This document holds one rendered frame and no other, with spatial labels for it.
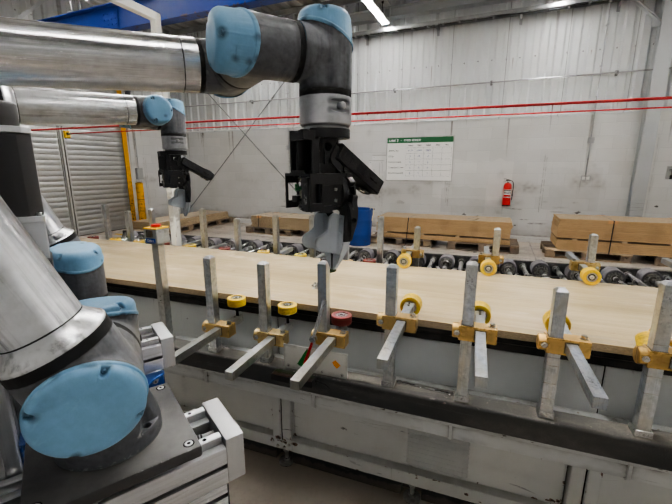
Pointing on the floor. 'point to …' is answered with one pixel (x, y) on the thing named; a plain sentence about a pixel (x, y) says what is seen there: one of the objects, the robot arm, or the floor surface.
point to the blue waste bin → (363, 227)
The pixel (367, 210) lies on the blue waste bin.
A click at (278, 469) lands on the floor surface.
